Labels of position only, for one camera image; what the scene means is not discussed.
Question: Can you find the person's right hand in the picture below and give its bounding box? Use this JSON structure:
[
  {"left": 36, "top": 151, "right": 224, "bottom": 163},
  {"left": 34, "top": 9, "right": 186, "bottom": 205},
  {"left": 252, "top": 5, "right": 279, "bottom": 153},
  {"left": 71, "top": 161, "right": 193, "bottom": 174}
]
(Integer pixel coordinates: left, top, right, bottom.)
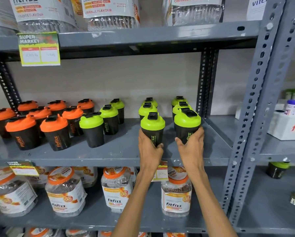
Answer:
[{"left": 175, "top": 127, "right": 205, "bottom": 176}]

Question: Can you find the person's left hand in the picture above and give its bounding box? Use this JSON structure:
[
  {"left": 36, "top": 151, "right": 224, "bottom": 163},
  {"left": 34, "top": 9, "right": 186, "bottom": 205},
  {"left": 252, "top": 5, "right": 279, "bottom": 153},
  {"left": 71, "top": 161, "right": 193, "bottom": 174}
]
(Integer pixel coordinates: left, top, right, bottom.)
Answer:
[{"left": 138, "top": 128, "right": 164, "bottom": 172}]

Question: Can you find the green-lid black shaker bottle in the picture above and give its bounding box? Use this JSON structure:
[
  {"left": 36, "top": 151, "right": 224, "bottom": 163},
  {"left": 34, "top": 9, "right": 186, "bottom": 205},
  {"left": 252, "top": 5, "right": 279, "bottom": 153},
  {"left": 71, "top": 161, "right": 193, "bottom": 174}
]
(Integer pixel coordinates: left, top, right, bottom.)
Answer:
[
  {"left": 265, "top": 162, "right": 290, "bottom": 180},
  {"left": 140, "top": 112, "right": 166, "bottom": 147},
  {"left": 174, "top": 108, "right": 202, "bottom": 145}
]

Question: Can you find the person's right forearm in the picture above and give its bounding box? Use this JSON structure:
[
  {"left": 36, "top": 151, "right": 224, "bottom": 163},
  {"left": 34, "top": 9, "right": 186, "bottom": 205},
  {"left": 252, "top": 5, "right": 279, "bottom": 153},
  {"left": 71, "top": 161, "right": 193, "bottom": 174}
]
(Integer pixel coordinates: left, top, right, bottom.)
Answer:
[{"left": 186, "top": 170, "right": 238, "bottom": 237}]

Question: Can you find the person's left forearm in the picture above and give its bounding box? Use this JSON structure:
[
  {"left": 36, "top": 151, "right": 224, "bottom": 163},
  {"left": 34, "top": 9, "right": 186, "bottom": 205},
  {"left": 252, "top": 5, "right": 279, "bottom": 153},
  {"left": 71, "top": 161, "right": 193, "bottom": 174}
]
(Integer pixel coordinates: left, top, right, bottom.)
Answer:
[{"left": 111, "top": 167, "right": 163, "bottom": 237}]

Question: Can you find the yellow white price tag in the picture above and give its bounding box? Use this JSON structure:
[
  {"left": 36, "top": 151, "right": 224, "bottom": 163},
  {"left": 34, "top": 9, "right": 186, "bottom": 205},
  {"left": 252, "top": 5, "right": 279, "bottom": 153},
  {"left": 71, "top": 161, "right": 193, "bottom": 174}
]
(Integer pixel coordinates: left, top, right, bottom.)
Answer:
[{"left": 151, "top": 161, "right": 169, "bottom": 182}]

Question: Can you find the grey metal shelf rack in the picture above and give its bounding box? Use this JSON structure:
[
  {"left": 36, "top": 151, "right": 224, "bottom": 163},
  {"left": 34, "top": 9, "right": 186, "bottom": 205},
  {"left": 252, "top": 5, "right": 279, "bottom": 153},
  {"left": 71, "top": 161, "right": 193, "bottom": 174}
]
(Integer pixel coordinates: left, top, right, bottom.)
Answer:
[
  {"left": 220, "top": 0, "right": 295, "bottom": 237},
  {"left": 0, "top": 21, "right": 262, "bottom": 237}
]

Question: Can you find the group of green-lid shakers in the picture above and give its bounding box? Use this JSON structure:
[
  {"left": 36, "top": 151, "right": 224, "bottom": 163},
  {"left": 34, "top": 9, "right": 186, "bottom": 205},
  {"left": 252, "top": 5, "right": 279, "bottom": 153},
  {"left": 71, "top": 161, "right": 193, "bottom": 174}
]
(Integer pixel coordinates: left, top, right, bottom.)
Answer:
[{"left": 79, "top": 96, "right": 193, "bottom": 148}]

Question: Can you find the row of clear orange-lid jars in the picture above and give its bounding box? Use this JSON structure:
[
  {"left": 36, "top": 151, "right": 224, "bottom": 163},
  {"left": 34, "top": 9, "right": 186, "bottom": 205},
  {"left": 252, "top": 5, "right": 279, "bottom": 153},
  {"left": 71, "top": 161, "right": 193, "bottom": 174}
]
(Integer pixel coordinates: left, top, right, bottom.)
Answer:
[
  {"left": 25, "top": 227, "right": 187, "bottom": 237},
  {"left": 0, "top": 166, "right": 193, "bottom": 218}
]

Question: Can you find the white box with red print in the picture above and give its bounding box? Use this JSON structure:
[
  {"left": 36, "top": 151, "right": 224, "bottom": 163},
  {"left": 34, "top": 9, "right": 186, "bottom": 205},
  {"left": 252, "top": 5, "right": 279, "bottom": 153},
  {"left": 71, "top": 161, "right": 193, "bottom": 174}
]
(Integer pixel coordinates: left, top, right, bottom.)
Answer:
[{"left": 267, "top": 111, "right": 295, "bottom": 141}]

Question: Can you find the white bottle with purple cap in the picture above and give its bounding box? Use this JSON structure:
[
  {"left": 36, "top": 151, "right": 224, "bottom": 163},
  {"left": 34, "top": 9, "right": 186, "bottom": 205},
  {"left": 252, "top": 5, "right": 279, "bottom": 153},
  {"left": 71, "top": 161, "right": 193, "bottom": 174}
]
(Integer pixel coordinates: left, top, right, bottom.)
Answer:
[{"left": 285, "top": 99, "right": 295, "bottom": 116}]

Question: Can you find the large clear white-label jar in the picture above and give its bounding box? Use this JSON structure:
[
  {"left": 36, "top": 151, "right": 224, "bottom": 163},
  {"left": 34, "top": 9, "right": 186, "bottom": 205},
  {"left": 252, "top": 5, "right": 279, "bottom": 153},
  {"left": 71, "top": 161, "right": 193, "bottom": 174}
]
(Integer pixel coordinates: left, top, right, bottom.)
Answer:
[
  {"left": 162, "top": 0, "right": 225, "bottom": 26},
  {"left": 70, "top": 0, "right": 89, "bottom": 32},
  {"left": 81, "top": 0, "right": 141, "bottom": 31},
  {"left": 0, "top": 0, "right": 19, "bottom": 37},
  {"left": 9, "top": 0, "right": 78, "bottom": 34}
]

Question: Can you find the group of orange-lid shakers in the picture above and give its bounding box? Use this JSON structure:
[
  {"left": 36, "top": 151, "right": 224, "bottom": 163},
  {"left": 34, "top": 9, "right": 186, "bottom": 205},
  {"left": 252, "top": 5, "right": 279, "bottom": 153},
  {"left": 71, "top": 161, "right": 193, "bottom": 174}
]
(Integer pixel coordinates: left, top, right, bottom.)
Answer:
[{"left": 0, "top": 99, "right": 95, "bottom": 152}]

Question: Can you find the green yellow price tag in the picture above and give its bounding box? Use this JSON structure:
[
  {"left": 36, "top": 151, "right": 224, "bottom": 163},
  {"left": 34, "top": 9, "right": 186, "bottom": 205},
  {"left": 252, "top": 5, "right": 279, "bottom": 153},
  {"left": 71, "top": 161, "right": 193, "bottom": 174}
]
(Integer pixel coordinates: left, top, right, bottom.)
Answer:
[
  {"left": 17, "top": 32, "right": 61, "bottom": 66},
  {"left": 6, "top": 160, "right": 40, "bottom": 176}
]

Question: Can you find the white carton with blue print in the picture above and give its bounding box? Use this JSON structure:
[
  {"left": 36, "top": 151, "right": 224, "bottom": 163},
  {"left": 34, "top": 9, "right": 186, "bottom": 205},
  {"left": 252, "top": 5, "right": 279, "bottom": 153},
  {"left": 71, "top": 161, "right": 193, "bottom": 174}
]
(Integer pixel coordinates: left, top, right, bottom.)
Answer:
[{"left": 246, "top": 0, "right": 268, "bottom": 21}]

